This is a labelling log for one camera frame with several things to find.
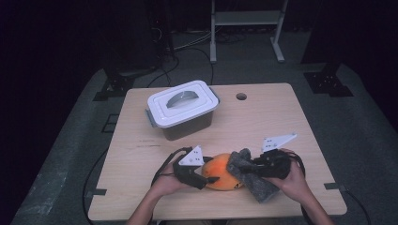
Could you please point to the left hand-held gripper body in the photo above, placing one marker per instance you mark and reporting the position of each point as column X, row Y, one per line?
column 191, row 159

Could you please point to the person's left hand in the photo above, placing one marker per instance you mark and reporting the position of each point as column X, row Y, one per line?
column 167, row 184

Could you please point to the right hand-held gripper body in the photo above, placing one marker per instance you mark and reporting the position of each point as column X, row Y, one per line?
column 275, row 164

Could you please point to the storage box with white lid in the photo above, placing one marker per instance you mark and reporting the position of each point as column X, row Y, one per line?
column 183, row 104

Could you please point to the black stand base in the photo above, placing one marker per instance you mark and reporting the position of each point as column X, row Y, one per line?
column 117, row 86
column 327, row 82

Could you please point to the white metal stand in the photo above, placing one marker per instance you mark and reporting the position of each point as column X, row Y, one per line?
column 247, row 18

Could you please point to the grey fuzzy cloth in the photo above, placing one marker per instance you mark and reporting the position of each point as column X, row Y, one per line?
column 256, row 187

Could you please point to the orange plush toy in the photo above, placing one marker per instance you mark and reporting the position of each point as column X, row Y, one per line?
column 219, row 173

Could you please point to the person's right hand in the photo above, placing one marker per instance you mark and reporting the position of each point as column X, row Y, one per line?
column 294, row 184

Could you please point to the dark equipment rack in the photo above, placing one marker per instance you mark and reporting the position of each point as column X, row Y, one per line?
column 137, row 43

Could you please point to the black tape square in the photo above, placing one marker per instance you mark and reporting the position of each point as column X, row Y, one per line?
column 109, row 123

